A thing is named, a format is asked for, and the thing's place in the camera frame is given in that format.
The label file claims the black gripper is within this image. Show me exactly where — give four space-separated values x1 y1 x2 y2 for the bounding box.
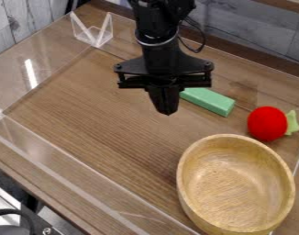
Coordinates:
113 40 215 116

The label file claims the red plush fruit green leaf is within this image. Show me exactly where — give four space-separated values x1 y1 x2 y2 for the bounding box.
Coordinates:
247 106 299 141

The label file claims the wooden bowl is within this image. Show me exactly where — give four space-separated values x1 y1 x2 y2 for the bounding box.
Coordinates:
176 134 295 235

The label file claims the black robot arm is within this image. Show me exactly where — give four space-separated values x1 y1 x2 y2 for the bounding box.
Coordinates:
113 0 215 116

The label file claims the green foam block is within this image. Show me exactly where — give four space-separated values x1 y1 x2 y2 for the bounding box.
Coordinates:
180 88 235 118

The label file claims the black metal stand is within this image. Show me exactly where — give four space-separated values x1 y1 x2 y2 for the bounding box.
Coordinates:
21 205 56 235

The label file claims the black cable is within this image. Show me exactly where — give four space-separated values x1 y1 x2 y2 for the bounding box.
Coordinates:
176 17 207 54

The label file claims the clear acrylic corner bracket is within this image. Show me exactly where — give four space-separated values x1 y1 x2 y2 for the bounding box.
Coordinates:
69 12 112 49

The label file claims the clear acrylic tray wall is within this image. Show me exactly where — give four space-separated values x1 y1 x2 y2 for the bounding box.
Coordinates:
0 116 199 235

